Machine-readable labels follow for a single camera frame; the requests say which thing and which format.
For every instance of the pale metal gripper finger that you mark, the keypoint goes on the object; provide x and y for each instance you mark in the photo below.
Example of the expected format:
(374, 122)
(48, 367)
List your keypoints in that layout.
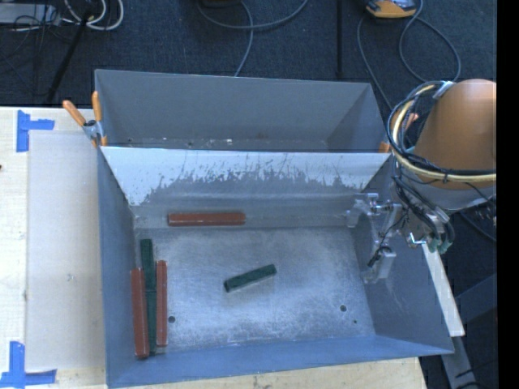
(381, 263)
(367, 208)

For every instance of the grey metal bin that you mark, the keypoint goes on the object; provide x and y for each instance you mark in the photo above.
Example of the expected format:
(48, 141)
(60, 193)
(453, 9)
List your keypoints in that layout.
(284, 306)

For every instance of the dark green flat block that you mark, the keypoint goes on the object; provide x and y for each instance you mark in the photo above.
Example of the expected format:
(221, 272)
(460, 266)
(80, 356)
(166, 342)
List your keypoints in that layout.
(152, 322)
(147, 263)
(250, 278)

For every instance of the red-brown flat block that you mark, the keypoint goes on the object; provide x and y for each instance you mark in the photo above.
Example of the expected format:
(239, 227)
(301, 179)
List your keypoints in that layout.
(161, 302)
(140, 318)
(207, 219)

